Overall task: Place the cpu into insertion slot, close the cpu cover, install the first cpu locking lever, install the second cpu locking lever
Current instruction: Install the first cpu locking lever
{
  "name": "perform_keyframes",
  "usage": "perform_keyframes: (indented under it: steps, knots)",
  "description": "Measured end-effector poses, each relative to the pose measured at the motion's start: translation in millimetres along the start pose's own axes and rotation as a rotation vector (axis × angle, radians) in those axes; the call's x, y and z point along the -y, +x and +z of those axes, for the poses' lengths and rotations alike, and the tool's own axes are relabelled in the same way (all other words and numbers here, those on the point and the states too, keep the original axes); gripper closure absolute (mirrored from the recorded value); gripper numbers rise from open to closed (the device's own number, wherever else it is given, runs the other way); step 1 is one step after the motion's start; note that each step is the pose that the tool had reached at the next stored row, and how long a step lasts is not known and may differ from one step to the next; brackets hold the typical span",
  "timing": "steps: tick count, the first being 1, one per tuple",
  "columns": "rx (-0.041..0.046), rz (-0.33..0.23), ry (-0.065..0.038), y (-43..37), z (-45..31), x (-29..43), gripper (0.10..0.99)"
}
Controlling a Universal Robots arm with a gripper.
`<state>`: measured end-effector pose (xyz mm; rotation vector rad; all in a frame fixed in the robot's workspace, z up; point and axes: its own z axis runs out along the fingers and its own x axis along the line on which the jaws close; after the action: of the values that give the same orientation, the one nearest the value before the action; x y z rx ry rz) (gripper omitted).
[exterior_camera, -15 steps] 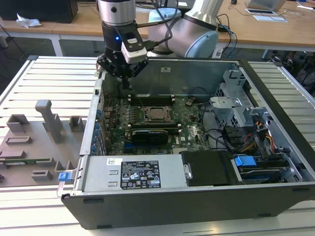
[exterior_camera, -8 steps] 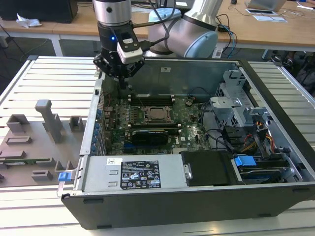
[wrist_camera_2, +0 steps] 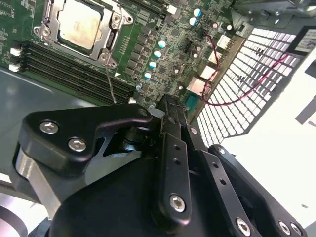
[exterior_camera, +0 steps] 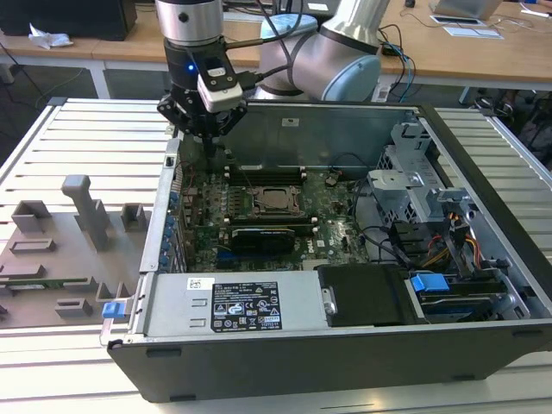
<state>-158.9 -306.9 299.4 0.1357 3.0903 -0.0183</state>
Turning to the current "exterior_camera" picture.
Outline white paper sheet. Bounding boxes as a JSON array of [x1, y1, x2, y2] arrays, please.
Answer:
[[442, 25, 505, 41]]

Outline black graphics card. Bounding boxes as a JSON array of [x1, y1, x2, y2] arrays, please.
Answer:
[[230, 227, 298, 262]]

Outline crumpled white paper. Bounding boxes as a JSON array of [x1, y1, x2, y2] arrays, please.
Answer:
[[28, 22, 74, 49]]

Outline green RAM stick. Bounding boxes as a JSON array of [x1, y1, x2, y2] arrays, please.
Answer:
[[0, 279, 90, 291]]

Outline metal socket cover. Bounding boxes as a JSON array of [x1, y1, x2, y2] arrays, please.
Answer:
[[252, 185, 304, 216]]

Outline CPU socket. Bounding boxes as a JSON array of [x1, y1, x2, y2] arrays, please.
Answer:
[[248, 183, 305, 216]]

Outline black computer box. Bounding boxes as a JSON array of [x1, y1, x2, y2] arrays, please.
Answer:
[[0, 0, 138, 42]]

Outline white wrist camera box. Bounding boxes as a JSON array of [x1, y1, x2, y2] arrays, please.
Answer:
[[197, 64, 245, 114]]

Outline blue cable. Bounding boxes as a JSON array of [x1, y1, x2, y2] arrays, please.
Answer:
[[379, 29, 417, 104]]

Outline black RAM slot bank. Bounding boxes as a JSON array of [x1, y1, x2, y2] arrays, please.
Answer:
[[223, 165, 308, 185], [226, 214, 320, 229]]

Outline silver power supply unit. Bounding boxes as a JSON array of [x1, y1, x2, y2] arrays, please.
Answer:
[[144, 272, 337, 336]]

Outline wooden desk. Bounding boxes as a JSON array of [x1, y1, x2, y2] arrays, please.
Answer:
[[0, 0, 552, 104]]

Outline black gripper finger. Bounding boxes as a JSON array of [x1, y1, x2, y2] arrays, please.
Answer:
[[210, 100, 250, 169], [156, 96, 212, 169]]

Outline black plastic shroud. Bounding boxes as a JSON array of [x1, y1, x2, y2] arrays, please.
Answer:
[[317, 263, 428, 328]]

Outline silver CPU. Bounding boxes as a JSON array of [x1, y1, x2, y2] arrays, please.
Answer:
[[262, 190, 289, 209]]

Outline silver metal drive cage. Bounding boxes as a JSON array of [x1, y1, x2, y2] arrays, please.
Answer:
[[366, 122, 475, 225]]

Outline blue disk carrier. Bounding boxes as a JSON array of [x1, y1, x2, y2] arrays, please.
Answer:
[[409, 271, 508, 323]]

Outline grey laptop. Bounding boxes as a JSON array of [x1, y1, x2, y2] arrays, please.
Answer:
[[430, 0, 504, 21]]

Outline green motherboard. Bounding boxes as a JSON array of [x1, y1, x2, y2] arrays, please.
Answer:
[[179, 166, 376, 273]]

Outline yellow red power wires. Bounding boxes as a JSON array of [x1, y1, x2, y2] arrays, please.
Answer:
[[424, 210, 482, 271]]

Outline grey parts rack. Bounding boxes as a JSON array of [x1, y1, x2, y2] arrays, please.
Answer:
[[0, 174, 152, 331]]

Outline open black PC case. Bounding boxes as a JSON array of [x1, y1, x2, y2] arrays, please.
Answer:
[[99, 97, 552, 405]]

